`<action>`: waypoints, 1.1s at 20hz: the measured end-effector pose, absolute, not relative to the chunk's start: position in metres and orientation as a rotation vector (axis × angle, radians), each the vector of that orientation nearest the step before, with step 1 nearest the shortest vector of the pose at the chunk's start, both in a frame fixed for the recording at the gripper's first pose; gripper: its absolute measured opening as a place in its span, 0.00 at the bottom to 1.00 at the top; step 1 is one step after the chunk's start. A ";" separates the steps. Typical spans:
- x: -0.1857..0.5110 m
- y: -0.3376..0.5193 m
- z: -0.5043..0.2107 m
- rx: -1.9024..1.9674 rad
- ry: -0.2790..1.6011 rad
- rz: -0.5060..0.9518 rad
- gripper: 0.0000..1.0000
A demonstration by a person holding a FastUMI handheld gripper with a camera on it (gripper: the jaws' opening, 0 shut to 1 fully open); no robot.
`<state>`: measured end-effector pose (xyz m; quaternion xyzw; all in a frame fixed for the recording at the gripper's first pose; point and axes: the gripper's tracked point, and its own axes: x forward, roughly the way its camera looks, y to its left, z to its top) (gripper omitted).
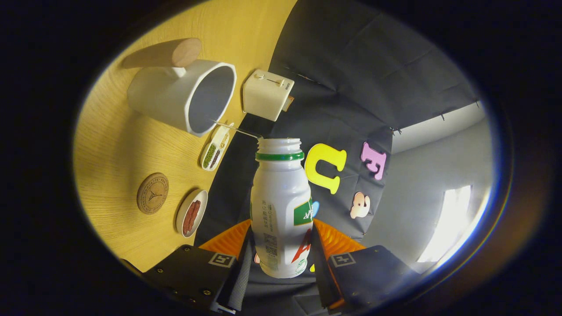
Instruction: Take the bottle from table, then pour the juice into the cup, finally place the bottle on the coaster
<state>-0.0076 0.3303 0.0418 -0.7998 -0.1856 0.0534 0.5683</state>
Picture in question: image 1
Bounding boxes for wooden table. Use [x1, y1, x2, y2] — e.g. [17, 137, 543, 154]
[72, 0, 299, 273]

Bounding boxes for white juice bottle green label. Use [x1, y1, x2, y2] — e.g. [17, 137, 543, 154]
[250, 138, 314, 279]

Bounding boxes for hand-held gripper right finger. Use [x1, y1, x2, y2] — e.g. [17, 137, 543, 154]
[311, 218, 418, 313]

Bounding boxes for white divided dish with beans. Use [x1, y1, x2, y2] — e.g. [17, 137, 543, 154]
[200, 123, 233, 171]

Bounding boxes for black backdrop cloth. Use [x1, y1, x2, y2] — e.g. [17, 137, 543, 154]
[193, 0, 481, 308]

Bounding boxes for white round plate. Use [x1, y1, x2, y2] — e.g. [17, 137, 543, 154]
[176, 189, 209, 238]

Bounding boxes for red meat slice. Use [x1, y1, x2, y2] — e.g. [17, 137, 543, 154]
[182, 204, 196, 235]
[188, 200, 202, 231]

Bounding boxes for round wooden coaster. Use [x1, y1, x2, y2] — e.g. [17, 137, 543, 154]
[137, 172, 169, 215]

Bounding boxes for white cup with wooden handle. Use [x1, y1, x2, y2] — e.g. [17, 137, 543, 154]
[122, 38, 238, 137]

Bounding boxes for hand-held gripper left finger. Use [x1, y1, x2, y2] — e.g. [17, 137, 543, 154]
[143, 219, 256, 314]

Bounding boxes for cream toaster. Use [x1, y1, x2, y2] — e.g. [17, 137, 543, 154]
[242, 69, 295, 122]

